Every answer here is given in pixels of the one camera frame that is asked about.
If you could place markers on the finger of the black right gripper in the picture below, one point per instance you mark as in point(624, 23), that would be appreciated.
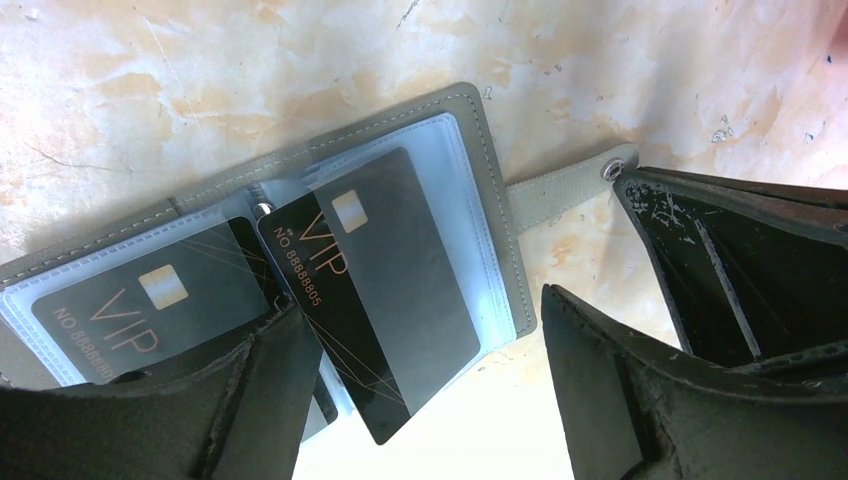
point(754, 274)

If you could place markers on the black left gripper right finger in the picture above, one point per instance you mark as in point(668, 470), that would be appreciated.
point(633, 407)

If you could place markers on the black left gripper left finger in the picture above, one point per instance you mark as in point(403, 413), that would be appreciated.
point(234, 407)

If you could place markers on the black credit card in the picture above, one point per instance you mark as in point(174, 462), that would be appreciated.
point(147, 302)

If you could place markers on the grey leather card holder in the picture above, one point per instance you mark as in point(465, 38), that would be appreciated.
point(478, 217)

